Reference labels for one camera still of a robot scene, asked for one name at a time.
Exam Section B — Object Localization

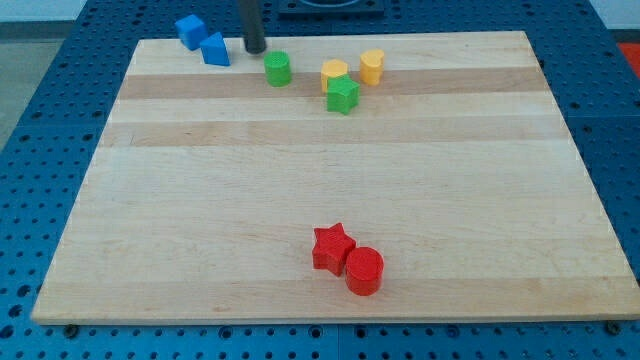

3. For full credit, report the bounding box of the green circle block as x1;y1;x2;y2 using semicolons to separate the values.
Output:
263;51;292;87

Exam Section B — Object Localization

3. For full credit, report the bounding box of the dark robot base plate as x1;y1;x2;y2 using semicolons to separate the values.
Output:
277;0;385;19

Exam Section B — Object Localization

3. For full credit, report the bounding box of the green star block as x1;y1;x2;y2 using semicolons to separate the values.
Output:
326;74;360;115

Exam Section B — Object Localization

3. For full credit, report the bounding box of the blue triangle block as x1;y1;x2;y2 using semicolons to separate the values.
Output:
200;32;231;67

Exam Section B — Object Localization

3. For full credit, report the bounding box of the red star block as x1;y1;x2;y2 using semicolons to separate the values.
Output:
312;223;356;277

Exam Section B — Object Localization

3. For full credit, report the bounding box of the wooden board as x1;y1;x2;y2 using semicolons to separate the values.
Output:
32;31;639;325

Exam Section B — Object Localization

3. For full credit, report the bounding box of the yellow hexagon block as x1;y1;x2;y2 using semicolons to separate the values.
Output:
320;59;349;93

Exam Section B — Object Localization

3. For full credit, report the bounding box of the blue cube block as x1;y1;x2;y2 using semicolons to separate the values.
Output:
174;14;208;51

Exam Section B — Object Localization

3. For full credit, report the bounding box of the yellow heart block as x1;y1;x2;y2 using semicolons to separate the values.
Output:
359;49;385;86

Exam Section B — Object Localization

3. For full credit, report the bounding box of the red circle block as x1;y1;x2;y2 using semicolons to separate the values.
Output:
345;247;384;296

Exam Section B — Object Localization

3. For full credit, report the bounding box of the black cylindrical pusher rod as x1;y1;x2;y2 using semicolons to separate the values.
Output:
237;0;267;55

